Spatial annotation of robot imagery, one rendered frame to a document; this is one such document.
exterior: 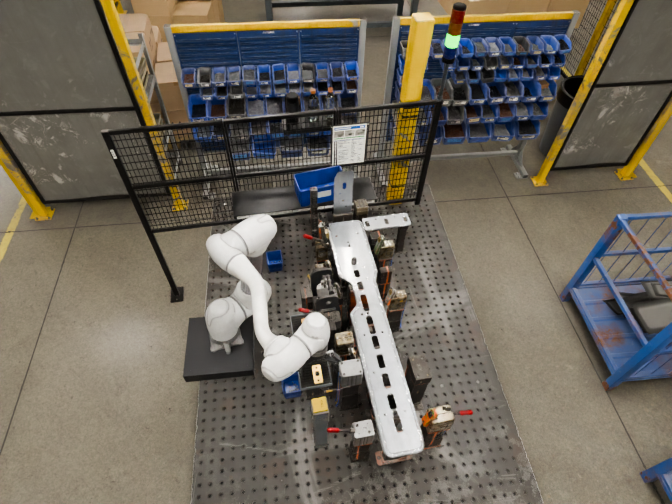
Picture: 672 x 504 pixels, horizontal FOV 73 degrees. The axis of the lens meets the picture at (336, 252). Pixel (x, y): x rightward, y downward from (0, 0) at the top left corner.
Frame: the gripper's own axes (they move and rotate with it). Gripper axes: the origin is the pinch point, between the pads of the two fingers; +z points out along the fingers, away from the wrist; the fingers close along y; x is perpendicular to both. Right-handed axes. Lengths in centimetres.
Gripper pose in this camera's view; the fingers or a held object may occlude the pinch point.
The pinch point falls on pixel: (317, 370)
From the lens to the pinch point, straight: 202.6
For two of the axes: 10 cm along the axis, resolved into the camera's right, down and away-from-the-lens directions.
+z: -0.2, 6.4, 7.7
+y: 9.8, -1.3, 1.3
